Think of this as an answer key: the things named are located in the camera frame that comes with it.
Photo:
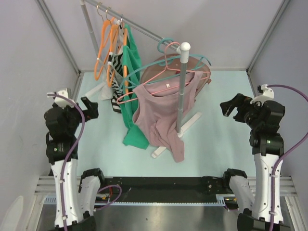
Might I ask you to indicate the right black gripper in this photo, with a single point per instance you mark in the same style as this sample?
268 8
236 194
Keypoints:
242 101

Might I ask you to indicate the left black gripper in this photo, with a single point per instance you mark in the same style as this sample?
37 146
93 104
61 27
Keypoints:
92 112

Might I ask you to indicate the pink hanger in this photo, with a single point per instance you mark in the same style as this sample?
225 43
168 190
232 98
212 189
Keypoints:
156 77

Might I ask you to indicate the mauve pink tank top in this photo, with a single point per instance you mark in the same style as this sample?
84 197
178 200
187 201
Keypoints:
156 115

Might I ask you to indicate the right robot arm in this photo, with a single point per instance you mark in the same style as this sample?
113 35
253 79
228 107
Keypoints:
259 210

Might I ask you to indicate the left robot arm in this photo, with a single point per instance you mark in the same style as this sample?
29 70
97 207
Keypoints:
74 199

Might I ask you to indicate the black white striped top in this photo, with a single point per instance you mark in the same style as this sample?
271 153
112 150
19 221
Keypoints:
117 65

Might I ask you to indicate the green tank top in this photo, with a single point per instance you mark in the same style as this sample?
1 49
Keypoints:
132 61

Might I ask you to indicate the teal hanger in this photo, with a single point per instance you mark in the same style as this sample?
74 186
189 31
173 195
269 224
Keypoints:
154 63

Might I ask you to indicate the orange hanger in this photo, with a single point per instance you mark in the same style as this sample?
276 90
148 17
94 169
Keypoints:
111 33
125 68
104 39

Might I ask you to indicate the white garment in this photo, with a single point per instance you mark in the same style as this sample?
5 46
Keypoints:
105 91

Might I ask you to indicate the grey clothes rack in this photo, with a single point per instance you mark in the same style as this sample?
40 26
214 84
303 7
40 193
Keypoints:
180 130

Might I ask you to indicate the brown plastic basket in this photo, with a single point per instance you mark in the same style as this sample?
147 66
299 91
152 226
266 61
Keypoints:
196 63

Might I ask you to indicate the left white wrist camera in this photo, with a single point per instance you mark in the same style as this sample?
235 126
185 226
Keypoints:
61 97

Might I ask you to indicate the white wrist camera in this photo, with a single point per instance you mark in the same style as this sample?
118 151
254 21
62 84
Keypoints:
265 94
61 97

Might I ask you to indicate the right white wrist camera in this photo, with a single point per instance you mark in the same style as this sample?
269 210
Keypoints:
265 94

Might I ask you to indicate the white cable duct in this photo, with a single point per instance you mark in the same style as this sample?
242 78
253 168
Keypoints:
230 202

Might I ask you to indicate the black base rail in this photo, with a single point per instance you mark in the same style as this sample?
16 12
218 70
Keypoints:
166 189

